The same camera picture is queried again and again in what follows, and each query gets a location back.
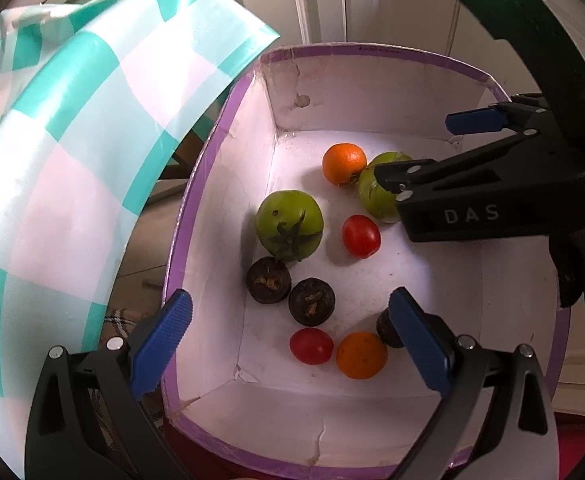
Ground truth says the orange tangerine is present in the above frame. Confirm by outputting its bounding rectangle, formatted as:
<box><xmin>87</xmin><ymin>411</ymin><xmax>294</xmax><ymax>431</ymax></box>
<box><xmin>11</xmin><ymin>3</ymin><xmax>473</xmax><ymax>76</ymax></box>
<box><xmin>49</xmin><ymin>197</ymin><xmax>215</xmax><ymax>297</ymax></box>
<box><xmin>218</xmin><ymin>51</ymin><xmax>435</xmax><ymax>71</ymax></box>
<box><xmin>336</xmin><ymin>332</ymin><xmax>388</xmax><ymax>380</ymax></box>
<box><xmin>322</xmin><ymin>143</ymin><xmax>367</xmax><ymax>186</ymax></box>

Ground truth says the white purple-rimmed cardboard box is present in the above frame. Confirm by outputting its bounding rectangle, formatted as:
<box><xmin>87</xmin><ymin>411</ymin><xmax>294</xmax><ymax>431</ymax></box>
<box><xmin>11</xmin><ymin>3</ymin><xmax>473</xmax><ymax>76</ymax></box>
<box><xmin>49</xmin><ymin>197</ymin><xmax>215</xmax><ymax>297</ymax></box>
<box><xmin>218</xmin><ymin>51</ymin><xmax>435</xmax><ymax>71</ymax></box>
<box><xmin>162</xmin><ymin>44</ymin><xmax>570</xmax><ymax>479</ymax></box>

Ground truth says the large green tomato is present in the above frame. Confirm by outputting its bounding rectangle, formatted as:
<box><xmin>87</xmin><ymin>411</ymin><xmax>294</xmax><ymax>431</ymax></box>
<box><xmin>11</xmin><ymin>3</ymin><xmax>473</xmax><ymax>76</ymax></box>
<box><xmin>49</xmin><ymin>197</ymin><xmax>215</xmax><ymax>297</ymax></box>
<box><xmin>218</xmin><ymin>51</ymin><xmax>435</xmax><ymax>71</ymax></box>
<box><xmin>254</xmin><ymin>190</ymin><xmax>324</xmax><ymax>261</ymax></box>

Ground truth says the teal white checkered tablecloth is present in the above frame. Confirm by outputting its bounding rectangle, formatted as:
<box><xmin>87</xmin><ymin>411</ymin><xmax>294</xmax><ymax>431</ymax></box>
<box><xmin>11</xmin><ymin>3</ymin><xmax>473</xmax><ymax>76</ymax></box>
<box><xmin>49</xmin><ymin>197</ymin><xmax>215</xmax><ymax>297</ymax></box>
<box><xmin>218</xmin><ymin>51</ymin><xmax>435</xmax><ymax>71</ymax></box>
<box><xmin>0</xmin><ymin>0</ymin><xmax>277</xmax><ymax>476</ymax></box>

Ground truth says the white cabinet with handles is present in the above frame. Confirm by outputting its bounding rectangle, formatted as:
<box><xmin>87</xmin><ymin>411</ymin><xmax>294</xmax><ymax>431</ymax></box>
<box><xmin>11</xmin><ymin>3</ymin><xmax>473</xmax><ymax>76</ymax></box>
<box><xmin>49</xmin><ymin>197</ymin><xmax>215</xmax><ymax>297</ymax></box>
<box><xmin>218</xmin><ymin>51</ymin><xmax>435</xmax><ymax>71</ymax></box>
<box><xmin>236</xmin><ymin>0</ymin><xmax>535</xmax><ymax>93</ymax></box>

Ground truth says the red tomato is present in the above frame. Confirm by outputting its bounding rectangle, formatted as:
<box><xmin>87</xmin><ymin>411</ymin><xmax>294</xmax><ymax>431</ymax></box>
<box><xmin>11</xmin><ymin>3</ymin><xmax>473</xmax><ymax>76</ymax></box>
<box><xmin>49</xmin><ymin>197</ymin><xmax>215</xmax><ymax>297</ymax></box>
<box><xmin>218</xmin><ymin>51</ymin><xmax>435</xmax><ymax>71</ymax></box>
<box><xmin>341</xmin><ymin>214</ymin><xmax>381</xmax><ymax>259</ymax></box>
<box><xmin>289</xmin><ymin>327</ymin><xmax>335</xmax><ymax>365</ymax></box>

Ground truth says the dark brown passion fruit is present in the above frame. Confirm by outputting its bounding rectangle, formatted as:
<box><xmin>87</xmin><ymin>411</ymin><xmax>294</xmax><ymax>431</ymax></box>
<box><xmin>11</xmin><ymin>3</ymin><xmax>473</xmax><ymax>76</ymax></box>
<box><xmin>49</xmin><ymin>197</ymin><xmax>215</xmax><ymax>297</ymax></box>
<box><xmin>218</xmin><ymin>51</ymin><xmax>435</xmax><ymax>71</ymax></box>
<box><xmin>245</xmin><ymin>257</ymin><xmax>291</xmax><ymax>304</ymax></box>

